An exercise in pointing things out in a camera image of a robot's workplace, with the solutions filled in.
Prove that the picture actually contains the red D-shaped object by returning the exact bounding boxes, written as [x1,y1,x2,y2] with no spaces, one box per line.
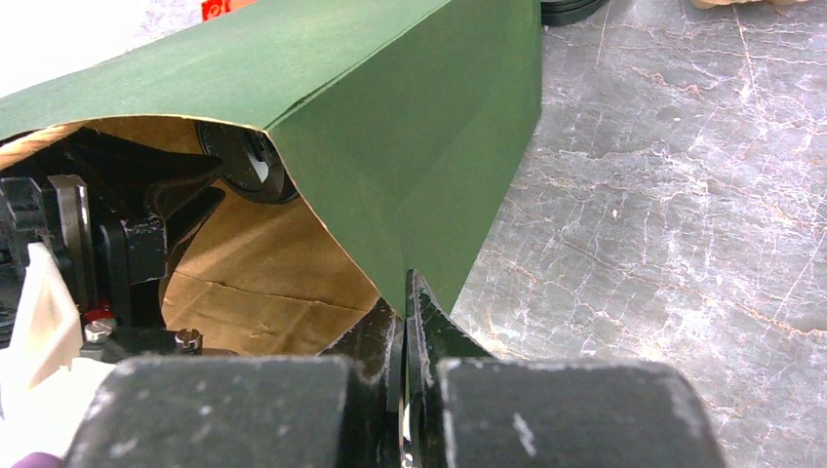
[201,0,256,21]

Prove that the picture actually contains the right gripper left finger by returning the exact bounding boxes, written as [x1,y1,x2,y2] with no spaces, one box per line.
[65,301,405,467]

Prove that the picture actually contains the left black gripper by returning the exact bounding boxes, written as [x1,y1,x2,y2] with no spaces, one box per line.
[1,129,225,362]

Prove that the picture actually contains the green paper bag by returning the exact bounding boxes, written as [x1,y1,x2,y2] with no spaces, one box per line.
[1,1,541,356]

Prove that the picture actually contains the stack of black lids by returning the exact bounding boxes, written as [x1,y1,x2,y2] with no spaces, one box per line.
[540,0,608,27]

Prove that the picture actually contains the stack of cardboard cup carriers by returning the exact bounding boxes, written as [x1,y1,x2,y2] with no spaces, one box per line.
[690,0,808,10]

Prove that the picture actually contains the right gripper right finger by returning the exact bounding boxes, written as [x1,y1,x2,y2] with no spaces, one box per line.
[407,271,726,467]

